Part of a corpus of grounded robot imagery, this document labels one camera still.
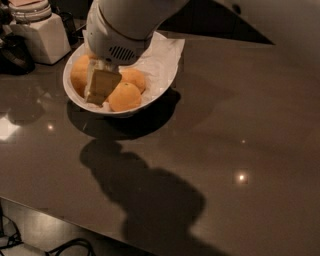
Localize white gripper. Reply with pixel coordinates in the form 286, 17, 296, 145
84, 0, 153, 106

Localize white oval bowl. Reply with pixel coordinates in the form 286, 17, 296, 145
62, 31, 179, 119

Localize white square ceramic jar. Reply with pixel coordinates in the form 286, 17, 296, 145
9, 0, 71, 65

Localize orange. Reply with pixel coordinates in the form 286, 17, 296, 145
70, 54, 90, 97
120, 68, 146, 93
108, 82, 142, 112

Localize white paper liner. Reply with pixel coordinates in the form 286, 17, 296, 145
67, 31, 186, 112

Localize black floor cables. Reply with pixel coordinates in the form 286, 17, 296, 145
0, 206, 97, 256

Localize black mesh holder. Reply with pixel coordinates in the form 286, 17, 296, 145
59, 12, 78, 45

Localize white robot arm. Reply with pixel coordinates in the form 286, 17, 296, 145
85, 0, 320, 83

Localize black round object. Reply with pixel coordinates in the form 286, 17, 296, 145
0, 35, 35, 75

